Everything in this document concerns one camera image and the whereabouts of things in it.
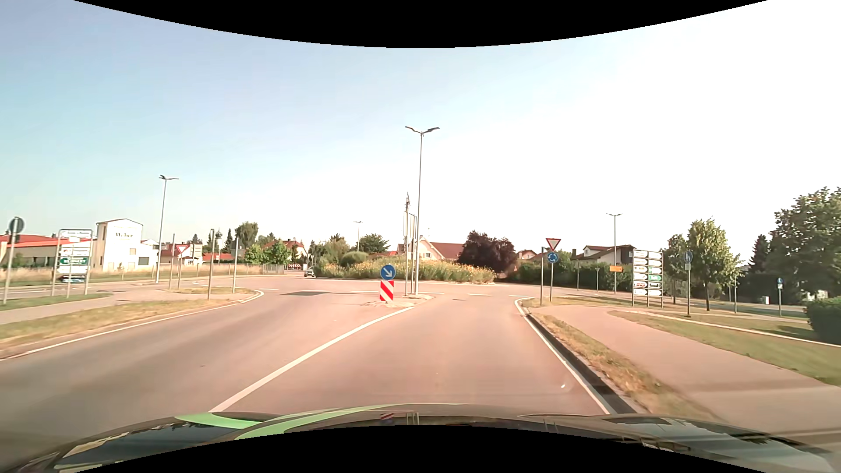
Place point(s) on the kerbed traffic island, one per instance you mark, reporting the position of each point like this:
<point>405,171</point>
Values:
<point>402,301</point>

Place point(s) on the reddish pavement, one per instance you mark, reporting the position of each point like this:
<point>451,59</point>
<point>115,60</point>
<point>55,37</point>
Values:
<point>66,307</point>

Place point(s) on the white direction signs board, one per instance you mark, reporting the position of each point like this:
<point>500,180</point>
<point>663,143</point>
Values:
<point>648,274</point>

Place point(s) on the grass lawn verge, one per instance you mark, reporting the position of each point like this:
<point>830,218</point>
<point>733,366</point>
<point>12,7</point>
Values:
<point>755,341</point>

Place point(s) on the dark red-leaved tree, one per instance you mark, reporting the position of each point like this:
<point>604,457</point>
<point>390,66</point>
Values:
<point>487,253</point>

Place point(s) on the dry grass verge strip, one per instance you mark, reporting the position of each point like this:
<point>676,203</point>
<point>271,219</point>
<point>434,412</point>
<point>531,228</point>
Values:
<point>611,361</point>

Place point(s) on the house with dark roof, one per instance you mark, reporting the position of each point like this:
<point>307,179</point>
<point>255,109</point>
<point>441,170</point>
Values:
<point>604,253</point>

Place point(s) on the double-headed lamp post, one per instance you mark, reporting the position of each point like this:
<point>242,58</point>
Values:
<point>615,249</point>
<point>418,210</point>

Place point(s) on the small blue sign on post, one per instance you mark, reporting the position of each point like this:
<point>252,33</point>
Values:
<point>780,289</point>

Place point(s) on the car's own bonnet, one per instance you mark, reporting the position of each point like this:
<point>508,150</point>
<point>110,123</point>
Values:
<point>407,420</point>

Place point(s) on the dry grass verge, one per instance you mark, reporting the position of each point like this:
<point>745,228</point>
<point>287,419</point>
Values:
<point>98,318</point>

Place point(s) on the round sign seen from behind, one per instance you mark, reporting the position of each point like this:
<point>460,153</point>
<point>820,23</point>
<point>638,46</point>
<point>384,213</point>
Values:
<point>11,256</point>

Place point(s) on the trimmed green bush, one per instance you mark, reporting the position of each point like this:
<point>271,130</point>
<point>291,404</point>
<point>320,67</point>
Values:
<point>825,318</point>

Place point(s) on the white building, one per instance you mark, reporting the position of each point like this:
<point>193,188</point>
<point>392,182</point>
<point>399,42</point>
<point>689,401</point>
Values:
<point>122,246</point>

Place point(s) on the large green tree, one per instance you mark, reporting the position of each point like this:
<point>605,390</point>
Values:
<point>805,240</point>

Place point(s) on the group of trees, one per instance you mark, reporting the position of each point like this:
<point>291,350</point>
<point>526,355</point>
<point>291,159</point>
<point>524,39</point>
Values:
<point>263,246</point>

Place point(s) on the blue round sign on post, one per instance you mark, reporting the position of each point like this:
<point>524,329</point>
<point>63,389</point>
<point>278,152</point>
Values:
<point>688,266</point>

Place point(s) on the blue arrow sign with red-white board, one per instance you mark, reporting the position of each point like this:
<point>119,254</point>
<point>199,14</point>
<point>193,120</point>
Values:
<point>387,284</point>

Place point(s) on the give way and roundabout sign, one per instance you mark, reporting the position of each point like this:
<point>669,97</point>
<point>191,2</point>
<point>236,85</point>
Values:
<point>552,263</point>

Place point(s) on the reddish paved cycle path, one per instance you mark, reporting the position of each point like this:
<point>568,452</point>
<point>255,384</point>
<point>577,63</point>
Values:
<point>696,368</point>

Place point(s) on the white and green direction sign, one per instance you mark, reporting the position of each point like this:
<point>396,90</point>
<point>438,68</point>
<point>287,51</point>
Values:
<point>73,257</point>

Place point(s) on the green hedge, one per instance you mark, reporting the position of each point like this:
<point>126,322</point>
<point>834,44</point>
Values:
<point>578,274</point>

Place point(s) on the roundabout island with tall grass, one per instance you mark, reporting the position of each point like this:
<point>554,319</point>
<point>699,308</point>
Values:
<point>420,270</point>

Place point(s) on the row of poles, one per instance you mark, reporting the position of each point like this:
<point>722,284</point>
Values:
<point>210,263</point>

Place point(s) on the small give way sign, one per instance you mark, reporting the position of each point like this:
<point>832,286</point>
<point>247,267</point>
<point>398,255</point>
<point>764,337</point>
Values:
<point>181,257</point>

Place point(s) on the house with red roof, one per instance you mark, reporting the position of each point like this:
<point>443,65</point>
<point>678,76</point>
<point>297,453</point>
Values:
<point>439,250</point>

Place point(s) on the yellow sign on post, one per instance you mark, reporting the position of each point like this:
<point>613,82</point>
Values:
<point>615,269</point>

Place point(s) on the road markings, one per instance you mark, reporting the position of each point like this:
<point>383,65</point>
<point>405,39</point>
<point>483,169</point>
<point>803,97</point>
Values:
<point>309,355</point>

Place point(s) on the low building with red roof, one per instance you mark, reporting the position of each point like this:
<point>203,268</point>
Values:
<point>33,249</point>

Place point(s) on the grey asphalt road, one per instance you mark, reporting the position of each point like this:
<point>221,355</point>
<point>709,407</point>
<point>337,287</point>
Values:
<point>407,355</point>

